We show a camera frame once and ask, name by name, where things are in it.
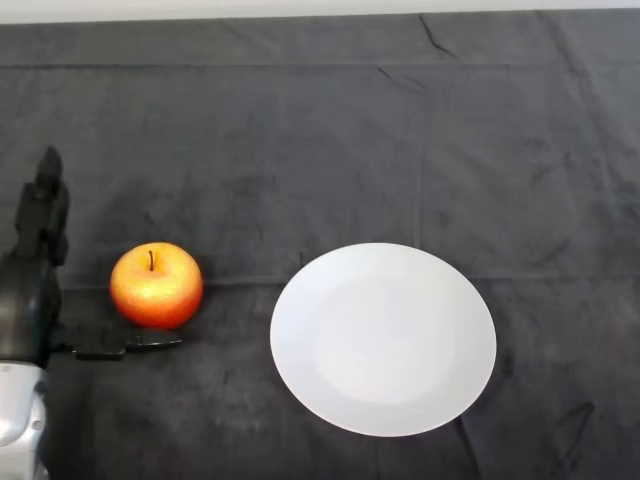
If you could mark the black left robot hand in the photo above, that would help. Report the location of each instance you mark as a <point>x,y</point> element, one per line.
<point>25,300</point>

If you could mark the red yellow apple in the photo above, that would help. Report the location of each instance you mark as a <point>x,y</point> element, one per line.
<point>156,295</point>

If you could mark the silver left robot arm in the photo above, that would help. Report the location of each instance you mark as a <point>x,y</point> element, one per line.
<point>17,420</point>

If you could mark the white round plate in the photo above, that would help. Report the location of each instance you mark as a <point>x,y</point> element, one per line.
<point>383,340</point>

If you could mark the black table cloth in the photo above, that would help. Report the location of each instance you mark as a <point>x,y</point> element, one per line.
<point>320,150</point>

